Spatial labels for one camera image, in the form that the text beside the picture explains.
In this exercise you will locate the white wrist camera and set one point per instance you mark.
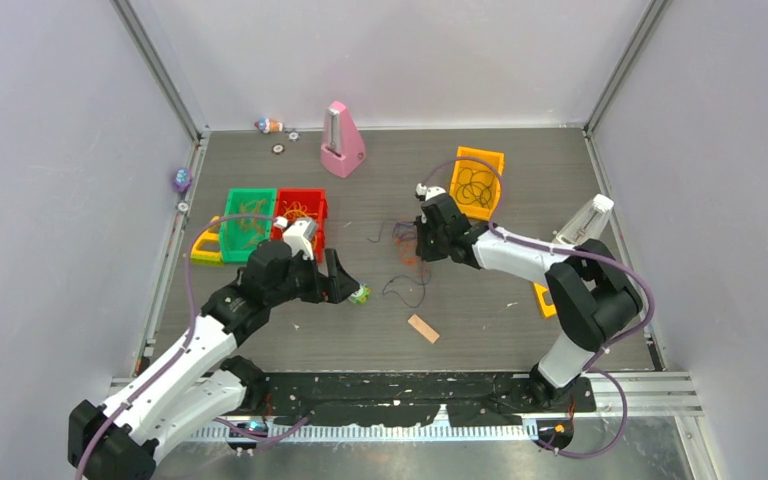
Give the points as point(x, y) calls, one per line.
point(298, 234)
point(424, 192)

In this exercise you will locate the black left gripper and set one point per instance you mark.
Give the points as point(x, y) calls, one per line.
point(333, 288)

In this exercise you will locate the yellow triangle stand right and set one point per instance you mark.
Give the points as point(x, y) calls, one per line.
point(545, 305)

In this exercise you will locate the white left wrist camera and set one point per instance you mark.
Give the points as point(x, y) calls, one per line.
point(298, 234)

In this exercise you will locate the wooden block near front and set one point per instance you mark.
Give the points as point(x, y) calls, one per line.
point(424, 329)

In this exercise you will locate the red plastic bin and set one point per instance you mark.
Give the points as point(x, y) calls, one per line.
point(293, 203)

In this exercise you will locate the purple round toy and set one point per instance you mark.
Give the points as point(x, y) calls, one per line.
point(182, 180)

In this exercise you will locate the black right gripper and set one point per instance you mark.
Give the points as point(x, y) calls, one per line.
point(423, 251)

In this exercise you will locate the yellow triangle stand left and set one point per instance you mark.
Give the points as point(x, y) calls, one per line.
point(206, 249)

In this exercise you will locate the green owl toy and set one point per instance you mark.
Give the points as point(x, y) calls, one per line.
point(360, 296)

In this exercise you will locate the yellow triangle stand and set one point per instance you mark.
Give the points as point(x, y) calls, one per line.
point(206, 249)
point(545, 305)

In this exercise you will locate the green plastic bin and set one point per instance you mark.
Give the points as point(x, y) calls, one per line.
point(240, 236)

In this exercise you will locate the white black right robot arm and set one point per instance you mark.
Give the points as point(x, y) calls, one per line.
point(593, 295)

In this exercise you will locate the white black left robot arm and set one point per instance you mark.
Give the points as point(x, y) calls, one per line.
point(199, 377)

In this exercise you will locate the pink metronome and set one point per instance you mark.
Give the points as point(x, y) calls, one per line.
point(342, 149)

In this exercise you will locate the small clown figurine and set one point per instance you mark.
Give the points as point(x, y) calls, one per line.
point(267, 125)

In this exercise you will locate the white metronome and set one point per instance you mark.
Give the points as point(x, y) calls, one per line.
point(587, 223)

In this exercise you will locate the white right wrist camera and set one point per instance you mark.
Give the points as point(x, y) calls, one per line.
point(424, 192)

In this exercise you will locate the orange plastic bin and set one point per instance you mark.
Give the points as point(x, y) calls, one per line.
point(474, 186)

